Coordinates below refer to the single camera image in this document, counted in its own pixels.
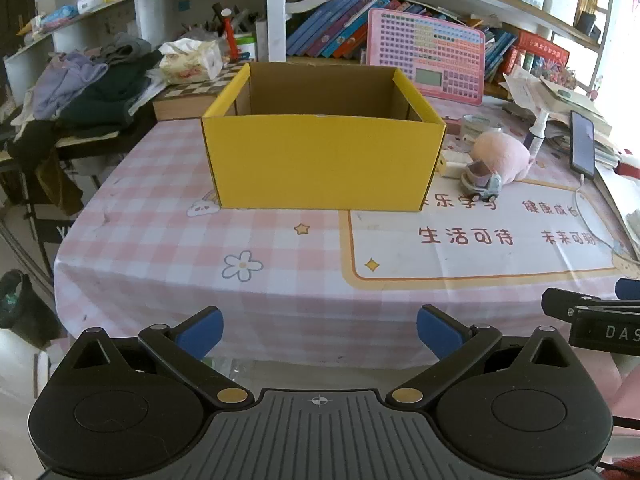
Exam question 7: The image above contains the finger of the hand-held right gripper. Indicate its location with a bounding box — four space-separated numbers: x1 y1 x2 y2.
541 287 640 321
615 277 640 302

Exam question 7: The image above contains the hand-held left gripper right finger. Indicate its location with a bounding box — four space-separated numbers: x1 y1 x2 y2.
386 305 571 407

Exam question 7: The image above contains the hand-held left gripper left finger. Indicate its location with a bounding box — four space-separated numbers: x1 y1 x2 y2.
70 307 255 408

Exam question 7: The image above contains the small toy truck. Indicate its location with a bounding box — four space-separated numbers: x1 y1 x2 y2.
460 159 502 204

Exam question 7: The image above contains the pink plush toy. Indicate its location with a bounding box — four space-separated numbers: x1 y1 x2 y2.
470 131 535 186

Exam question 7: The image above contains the white spray bottle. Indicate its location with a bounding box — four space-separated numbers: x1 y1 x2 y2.
527 110 551 161

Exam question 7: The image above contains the white charger plug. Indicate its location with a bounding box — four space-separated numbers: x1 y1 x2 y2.
439 152 476 180

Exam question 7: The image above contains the clear tape roll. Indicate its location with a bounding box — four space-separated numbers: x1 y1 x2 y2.
461 114 496 137

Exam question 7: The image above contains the yellow cardboard box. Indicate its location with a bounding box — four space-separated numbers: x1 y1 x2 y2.
201 61 447 211

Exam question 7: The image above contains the white printed desk mat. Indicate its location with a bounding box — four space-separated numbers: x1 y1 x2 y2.
340 180 640 291

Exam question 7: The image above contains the black smartphone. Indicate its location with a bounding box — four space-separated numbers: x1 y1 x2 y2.
570 110 597 181

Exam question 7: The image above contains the black trash bag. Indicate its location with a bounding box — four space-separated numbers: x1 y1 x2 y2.
0 269 56 333

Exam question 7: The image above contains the stack of papers and books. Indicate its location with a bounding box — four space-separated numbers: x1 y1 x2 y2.
500 67 631 171

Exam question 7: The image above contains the wooden chessboard box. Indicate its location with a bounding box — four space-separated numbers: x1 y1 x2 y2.
151 60 251 122

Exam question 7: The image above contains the red book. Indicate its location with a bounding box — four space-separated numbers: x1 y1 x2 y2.
517 30 571 71

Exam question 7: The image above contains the pile of clothes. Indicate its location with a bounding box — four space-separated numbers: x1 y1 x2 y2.
5 32 166 171

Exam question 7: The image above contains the floral tissue pack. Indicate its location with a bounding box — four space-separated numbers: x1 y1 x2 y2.
159 37 224 85

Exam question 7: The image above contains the pink learning tablet toy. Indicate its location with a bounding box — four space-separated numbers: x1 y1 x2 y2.
366 7 486 107

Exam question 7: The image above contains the green and white can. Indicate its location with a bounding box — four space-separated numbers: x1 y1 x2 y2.
234 32 257 62

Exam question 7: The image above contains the white pencil cup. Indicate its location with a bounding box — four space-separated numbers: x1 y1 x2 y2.
542 0 578 26

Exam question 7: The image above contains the row of colourful books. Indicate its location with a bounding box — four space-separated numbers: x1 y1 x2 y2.
286 0 381 59

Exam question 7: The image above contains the white bookshelf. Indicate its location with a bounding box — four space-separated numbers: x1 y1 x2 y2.
0 0 621 126

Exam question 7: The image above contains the small blue packet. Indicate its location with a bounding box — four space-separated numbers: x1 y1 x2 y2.
37 5 78 26

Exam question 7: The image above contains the white charging cable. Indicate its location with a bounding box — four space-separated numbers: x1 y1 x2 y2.
572 175 631 251

